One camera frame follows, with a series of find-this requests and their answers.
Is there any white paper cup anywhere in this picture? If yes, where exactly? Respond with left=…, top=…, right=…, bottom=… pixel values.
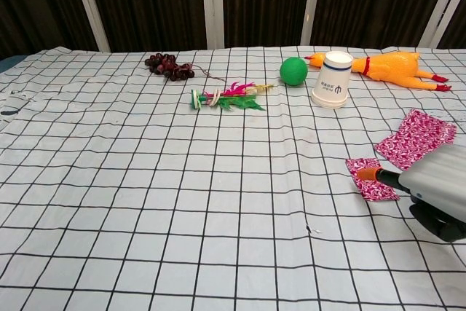
left=310, top=50, right=354, bottom=110

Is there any colourful feather shuttlecock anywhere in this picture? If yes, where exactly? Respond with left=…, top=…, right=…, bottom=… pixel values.
left=190, top=82, right=275, bottom=112

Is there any yellow rubber chicken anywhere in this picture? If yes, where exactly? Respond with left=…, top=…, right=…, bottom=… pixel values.
left=304, top=50, right=453, bottom=92

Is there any green ball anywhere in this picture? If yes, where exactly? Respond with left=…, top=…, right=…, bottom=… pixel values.
left=279, top=56, right=309, bottom=87

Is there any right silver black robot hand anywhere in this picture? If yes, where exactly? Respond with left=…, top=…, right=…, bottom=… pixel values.
left=356, top=143, right=466, bottom=243

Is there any white frame pole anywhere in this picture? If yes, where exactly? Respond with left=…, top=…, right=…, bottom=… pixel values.
left=418, top=0, right=466, bottom=49
left=200, top=0, right=226, bottom=50
left=300, top=0, right=325, bottom=47
left=68, top=0, right=111, bottom=53

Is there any checked white tablecloth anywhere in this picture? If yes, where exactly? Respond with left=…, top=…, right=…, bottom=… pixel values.
left=0, top=44, right=466, bottom=311

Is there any dark red grape bunch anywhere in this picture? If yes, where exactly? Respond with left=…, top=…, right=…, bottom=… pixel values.
left=144, top=52, right=225, bottom=84

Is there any blue padded table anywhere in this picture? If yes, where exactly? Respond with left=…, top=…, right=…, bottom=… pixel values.
left=0, top=54, right=28, bottom=74

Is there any small pink patterned cloth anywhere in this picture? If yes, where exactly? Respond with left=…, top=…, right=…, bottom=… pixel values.
left=345, top=157, right=400, bottom=202

